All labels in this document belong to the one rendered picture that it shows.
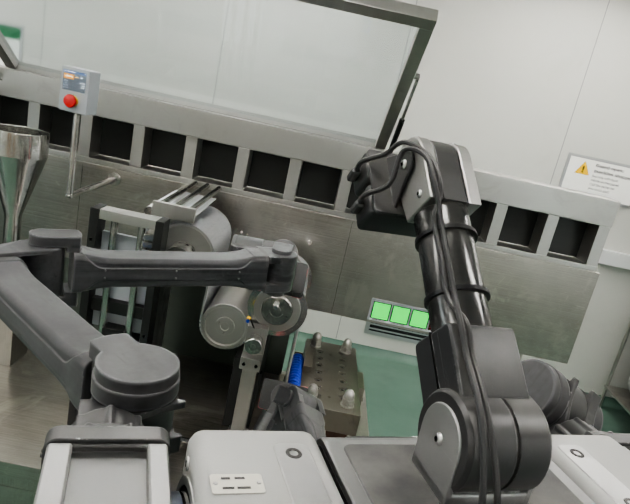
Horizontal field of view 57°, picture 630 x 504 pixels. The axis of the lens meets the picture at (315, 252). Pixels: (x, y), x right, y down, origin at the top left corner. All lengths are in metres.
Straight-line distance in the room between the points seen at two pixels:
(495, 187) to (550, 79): 2.53
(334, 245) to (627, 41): 3.07
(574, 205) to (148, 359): 1.44
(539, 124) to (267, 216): 2.80
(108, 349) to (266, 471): 0.24
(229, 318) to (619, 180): 3.42
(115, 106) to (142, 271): 0.92
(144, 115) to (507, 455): 1.48
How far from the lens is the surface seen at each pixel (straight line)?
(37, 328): 0.70
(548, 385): 0.73
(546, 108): 4.21
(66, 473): 0.42
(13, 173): 1.60
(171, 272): 0.93
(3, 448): 1.48
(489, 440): 0.40
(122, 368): 0.56
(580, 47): 4.28
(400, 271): 1.73
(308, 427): 1.08
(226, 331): 1.46
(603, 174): 4.38
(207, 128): 1.70
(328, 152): 1.66
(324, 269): 1.72
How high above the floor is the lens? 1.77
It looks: 15 degrees down
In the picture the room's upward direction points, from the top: 12 degrees clockwise
